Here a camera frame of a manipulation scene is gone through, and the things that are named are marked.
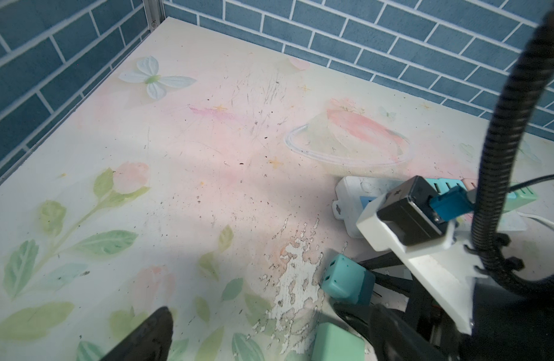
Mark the teal plug adapter top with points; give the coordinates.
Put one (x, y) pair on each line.
(443, 185)

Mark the white long power strip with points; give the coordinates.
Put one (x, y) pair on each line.
(355, 193)

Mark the green plug adapter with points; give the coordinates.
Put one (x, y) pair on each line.
(519, 198)
(333, 343)

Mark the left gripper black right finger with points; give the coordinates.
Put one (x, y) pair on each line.
(393, 339)

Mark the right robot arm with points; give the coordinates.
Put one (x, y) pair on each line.
(513, 316)

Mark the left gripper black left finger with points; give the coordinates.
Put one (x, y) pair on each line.
(150, 341)

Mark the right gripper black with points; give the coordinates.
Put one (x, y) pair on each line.
(433, 334)

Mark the teal plug adapter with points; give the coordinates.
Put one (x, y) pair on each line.
(347, 281)
(443, 185)

